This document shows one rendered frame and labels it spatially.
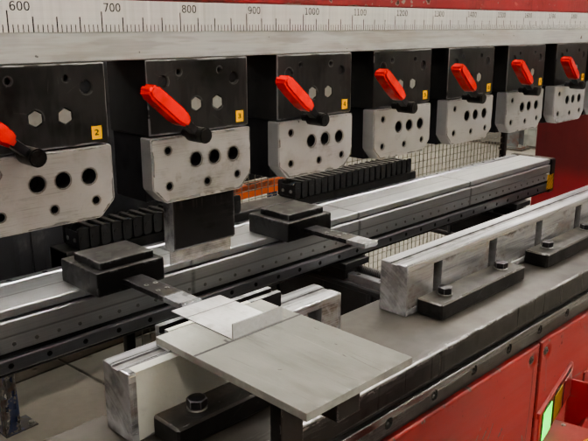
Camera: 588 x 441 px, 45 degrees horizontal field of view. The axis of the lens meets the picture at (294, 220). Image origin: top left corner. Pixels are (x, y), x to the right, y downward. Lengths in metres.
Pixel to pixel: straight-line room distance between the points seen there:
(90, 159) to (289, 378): 0.32
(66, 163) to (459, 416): 0.82
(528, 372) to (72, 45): 1.08
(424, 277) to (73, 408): 1.83
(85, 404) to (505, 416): 1.81
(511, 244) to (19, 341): 0.99
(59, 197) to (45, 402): 2.21
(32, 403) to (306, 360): 2.19
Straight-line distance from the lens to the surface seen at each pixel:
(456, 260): 1.41
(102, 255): 1.14
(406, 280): 1.28
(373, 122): 1.10
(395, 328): 1.25
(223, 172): 0.90
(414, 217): 1.73
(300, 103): 0.93
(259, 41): 0.93
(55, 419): 2.83
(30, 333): 1.13
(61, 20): 0.77
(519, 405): 1.52
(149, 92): 0.78
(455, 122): 1.29
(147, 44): 0.83
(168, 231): 0.92
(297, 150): 0.98
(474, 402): 1.34
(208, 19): 0.88
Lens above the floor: 1.38
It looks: 15 degrees down
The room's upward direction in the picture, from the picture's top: straight up
